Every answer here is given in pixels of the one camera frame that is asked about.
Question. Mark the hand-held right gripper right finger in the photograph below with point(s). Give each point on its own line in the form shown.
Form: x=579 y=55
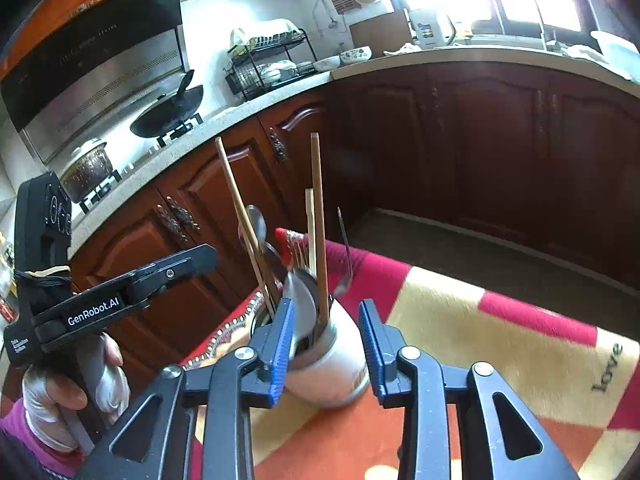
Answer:
x=372 y=350

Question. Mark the medium steel spoon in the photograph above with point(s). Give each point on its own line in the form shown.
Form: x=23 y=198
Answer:
x=256 y=225

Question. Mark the white electric kettle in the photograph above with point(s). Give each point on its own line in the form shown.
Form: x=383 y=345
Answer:
x=427 y=30

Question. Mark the wooden chopstick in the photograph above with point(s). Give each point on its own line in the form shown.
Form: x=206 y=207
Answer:
x=316 y=185
x=235 y=190

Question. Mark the patterned ceramic bowl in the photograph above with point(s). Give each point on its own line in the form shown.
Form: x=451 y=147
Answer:
x=356 y=55

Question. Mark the person's left forearm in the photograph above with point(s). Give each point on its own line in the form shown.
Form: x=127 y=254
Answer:
x=25 y=442

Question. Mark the dark wooden kitchen cabinets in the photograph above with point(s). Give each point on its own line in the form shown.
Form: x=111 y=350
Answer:
x=475 y=135

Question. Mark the beige utensil jar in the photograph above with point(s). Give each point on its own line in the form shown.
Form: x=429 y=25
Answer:
x=330 y=365

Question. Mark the red floral printed blanket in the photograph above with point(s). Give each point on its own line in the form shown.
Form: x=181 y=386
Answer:
x=500 y=340

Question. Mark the white bowl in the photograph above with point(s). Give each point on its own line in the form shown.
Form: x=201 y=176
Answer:
x=326 y=64

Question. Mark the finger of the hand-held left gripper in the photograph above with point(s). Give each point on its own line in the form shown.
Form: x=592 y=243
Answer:
x=190 y=260

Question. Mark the white dish cloth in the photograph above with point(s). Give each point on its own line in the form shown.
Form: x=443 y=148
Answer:
x=582 y=51

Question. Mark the white plastic basin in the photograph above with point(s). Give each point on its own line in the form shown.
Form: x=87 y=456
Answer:
x=617 y=55

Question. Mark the black wok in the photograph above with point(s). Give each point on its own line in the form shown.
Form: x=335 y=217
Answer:
x=167 y=110

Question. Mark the steel sink faucet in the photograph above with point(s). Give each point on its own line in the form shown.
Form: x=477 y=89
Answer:
x=537 y=5

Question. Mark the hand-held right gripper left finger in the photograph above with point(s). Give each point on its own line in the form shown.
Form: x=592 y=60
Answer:
x=282 y=350

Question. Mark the flat bamboo stick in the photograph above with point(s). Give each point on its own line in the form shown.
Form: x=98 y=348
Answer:
x=310 y=220

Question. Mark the large steel spoon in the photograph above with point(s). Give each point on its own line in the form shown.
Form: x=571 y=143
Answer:
x=300 y=305

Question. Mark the gas stove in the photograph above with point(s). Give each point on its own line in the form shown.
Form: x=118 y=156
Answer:
x=150 y=150

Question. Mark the wooden cutting board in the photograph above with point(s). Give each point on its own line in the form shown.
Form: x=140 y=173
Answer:
x=377 y=32

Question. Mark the person's left hand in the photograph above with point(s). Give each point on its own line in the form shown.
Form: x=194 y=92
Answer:
x=45 y=400

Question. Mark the small steel spoon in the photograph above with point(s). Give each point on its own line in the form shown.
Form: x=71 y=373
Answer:
x=345 y=255

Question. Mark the pot with glass lid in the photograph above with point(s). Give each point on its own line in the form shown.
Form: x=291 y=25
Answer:
x=87 y=170

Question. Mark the steel range hood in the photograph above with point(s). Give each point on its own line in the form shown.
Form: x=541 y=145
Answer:
x=90 y=60

